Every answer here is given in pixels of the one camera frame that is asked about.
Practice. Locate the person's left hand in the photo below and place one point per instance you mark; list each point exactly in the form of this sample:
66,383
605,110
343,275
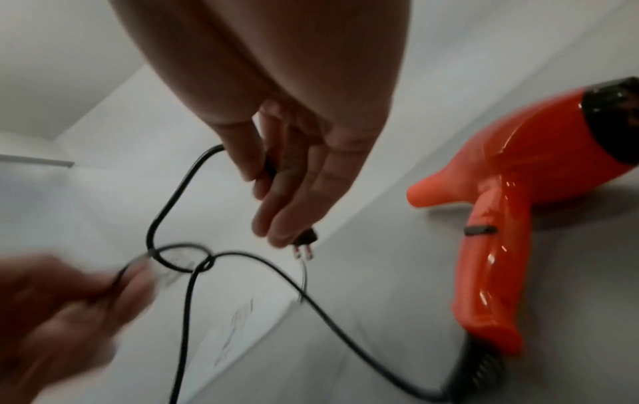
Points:
45,323

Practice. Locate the person's right hand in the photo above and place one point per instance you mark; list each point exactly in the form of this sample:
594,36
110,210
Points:
299,71

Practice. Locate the orange hair dryer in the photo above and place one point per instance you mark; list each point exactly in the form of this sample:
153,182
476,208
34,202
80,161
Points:
504,221

